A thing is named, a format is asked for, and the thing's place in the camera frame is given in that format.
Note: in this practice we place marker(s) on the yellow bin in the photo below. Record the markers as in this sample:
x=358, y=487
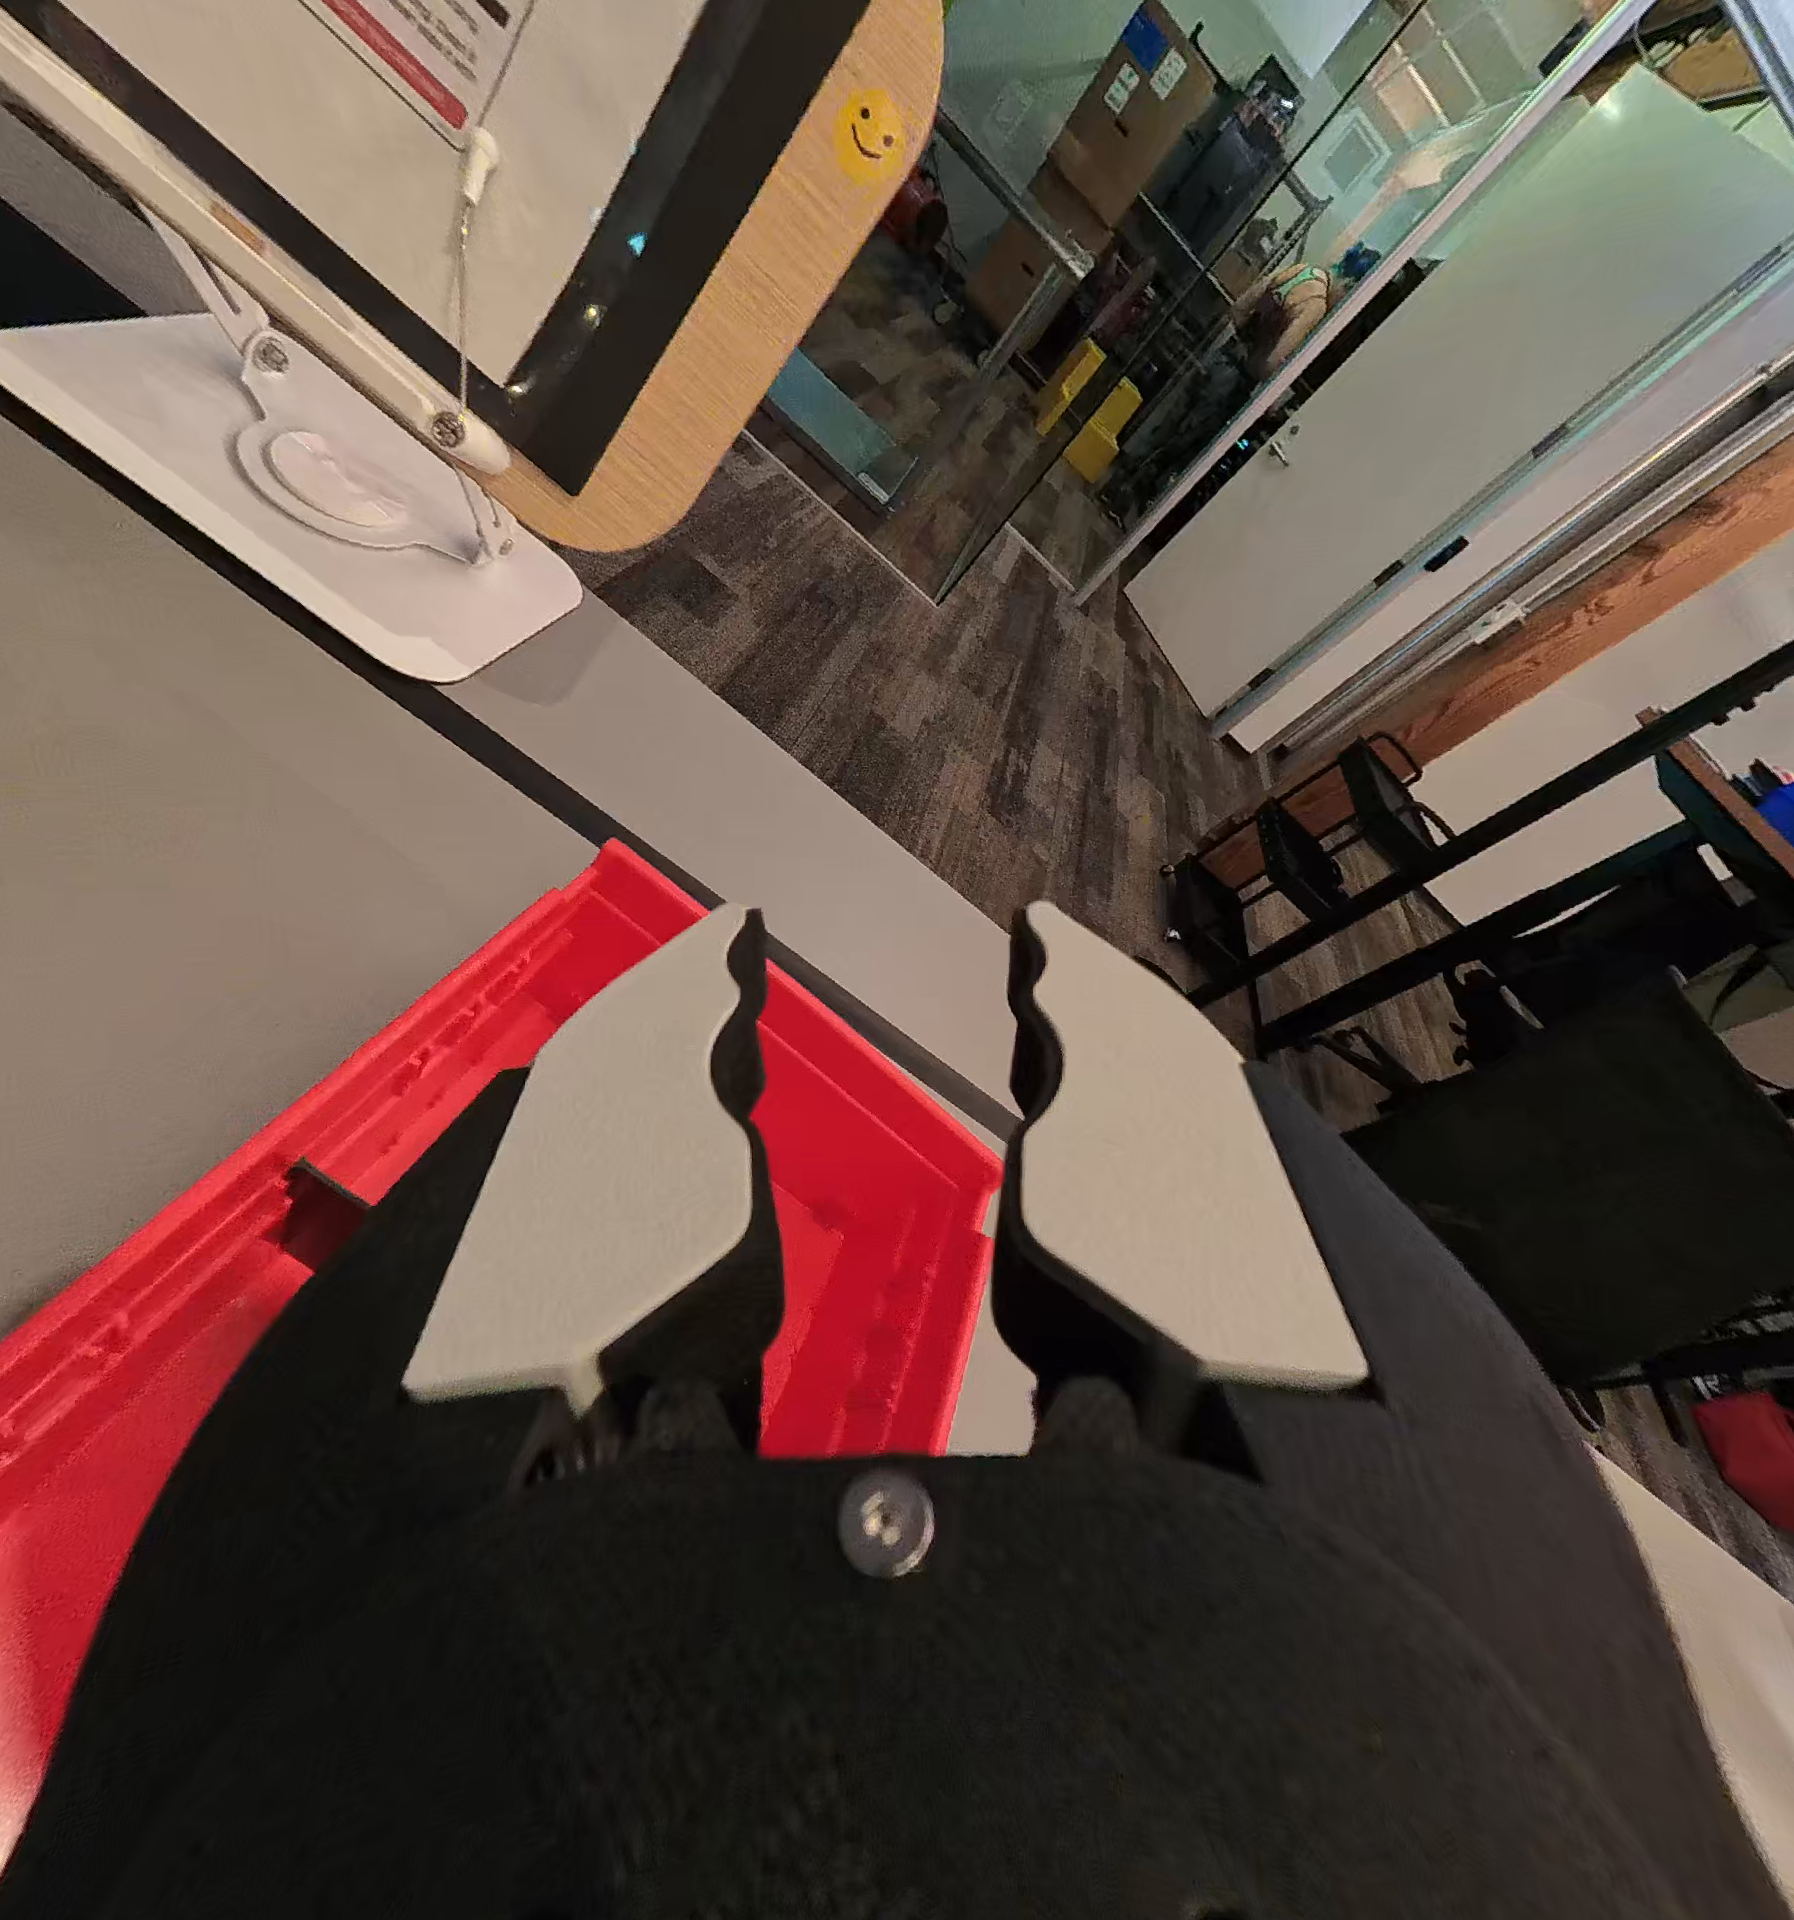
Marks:
x=1096, y=418

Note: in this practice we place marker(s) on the red plastic bin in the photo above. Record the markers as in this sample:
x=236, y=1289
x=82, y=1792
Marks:
x=869, y=1199

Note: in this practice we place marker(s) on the glass partition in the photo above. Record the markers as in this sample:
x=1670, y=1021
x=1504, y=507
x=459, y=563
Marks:
x=1018, y=450

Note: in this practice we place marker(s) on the wooden beam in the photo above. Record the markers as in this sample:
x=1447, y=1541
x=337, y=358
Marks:
x=1663, y=554

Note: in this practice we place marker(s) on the black fabric chair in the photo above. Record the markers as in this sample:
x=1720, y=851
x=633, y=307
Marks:
x=1617, y=1169

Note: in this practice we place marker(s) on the large cardboard box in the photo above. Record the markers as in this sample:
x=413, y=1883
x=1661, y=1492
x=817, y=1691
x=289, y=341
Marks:
x=1130, y=105

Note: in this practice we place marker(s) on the yellow smiley sticker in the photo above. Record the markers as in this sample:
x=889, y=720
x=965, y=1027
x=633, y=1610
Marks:
x=870, y=136

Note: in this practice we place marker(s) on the white tablet stand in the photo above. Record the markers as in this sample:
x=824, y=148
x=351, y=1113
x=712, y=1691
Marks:
x=132, y=404

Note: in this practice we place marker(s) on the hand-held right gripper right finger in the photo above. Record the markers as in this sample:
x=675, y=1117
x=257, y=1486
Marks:
x=1168, y=1186

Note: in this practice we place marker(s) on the small cardboard box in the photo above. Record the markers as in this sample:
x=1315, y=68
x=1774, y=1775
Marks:
x=1020, y=277

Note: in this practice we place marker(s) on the red bag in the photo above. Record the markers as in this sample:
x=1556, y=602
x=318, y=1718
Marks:
x=1760, y=1463

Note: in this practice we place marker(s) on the wooden top desk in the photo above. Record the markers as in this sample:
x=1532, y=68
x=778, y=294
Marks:
x=1738, y=826

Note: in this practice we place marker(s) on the white sliding door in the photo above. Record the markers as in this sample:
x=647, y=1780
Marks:
x=1512, y=374

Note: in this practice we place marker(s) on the black framed tablet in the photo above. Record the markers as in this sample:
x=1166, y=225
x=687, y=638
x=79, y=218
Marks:
x=237, y=119

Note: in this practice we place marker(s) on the wooden rounded panel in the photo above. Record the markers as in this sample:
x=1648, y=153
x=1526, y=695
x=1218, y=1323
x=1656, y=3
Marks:
x=747, y=300

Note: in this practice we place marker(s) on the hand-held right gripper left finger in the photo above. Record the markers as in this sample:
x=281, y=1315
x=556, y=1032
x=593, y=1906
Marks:
x=611, y=1199

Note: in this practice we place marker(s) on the red canister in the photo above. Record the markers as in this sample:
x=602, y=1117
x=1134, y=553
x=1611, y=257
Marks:
x=922, y=211

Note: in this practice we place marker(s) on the white red-striped sign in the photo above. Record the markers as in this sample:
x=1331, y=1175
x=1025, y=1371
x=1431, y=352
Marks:
x=418, y=60

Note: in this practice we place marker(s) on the black table frame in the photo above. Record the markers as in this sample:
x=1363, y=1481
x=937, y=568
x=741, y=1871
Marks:
x=1586, y=764

